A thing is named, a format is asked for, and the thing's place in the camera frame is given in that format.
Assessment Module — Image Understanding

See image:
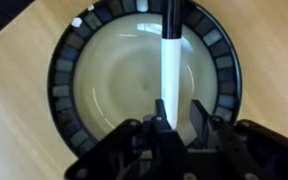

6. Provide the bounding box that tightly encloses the white marker with black cap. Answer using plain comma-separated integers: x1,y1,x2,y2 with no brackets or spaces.
160,0,184,130

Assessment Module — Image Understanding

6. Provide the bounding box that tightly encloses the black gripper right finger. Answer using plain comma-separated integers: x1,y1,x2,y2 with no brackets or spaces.
189,99,252,168

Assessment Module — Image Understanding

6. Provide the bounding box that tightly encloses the dark rimmed ceramic bowl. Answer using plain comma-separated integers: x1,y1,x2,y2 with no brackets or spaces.
46,0,243,158

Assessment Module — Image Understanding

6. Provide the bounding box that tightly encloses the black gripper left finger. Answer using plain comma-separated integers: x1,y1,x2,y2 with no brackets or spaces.
149,98,190,161

